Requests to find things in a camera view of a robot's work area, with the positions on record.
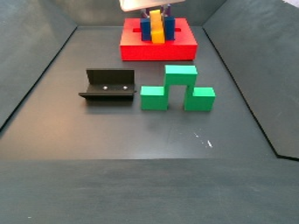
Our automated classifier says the red base board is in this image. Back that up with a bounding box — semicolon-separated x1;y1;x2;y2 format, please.
118;17;197;61

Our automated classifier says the green stepped arch block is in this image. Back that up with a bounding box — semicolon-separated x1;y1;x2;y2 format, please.
138;64;216;112

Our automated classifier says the blue u-shaped block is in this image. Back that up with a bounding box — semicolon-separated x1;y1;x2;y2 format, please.
140;17;175;42

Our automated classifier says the yellow long rectangular block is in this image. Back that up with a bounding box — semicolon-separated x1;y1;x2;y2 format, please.
149;10;164;44

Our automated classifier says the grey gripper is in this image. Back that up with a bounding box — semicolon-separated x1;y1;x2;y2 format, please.
117;0;187;19

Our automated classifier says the black angle bracket holder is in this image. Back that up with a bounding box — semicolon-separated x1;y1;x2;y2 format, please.
78;68;136;100

